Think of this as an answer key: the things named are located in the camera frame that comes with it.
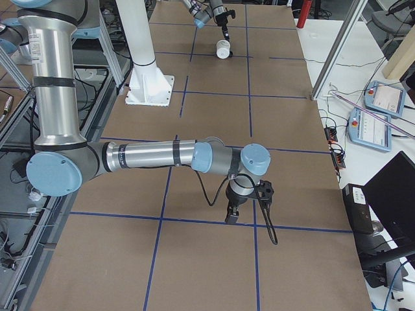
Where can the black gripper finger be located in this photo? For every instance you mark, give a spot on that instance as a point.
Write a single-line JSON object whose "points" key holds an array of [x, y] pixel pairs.
{"points": [[232, 215]]}

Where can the near teach pendant tablet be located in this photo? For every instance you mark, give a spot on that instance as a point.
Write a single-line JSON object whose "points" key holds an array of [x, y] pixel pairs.
{"points": [[370, 130]]}

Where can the stick with white hook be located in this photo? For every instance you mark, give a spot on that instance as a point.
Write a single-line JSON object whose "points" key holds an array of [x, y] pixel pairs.
{"points": [[374, 111]]}

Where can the black orange connector box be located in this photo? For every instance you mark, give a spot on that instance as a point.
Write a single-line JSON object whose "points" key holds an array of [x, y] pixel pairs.
{"points": [[331, 134]]}

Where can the white pedestal column with base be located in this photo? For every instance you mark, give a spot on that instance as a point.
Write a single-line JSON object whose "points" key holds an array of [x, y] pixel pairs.
{"points": [[148, 85]]}

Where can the white smiley face mug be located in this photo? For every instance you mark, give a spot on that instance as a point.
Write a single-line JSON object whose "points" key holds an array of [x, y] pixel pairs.
{"points": [[223, 49]]}

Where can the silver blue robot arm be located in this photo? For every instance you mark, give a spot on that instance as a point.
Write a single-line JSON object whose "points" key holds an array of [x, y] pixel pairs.
{"points": [[213, 10], [68, 152]]}

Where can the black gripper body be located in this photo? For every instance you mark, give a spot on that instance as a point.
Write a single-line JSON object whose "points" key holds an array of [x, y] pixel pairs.
{"points": [[221, 19], [234, 199]]}

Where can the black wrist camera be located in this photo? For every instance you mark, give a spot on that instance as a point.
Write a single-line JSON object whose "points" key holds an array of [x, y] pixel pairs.
{"points": [[230, 13], [265, 191]]}

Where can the black laptop computer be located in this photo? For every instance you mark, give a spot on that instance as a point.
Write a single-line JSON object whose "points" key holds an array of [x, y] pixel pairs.
{"points": [[390, 195]]}

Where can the teach pendant tablet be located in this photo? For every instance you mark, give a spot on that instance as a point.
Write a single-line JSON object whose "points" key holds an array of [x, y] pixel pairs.
{"points": [[370, 130], [385, 98]]}

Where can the aluminium frame post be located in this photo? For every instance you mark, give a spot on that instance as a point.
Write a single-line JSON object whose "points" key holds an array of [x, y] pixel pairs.
{"points": [[351, 18]]}

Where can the far teach pendant tablet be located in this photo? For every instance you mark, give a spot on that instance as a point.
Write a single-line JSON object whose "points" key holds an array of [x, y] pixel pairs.
{"points": [[385, 98]]}

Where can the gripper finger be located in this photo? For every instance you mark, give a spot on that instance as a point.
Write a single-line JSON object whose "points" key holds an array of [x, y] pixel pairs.
{"points": [[225, 33]]}

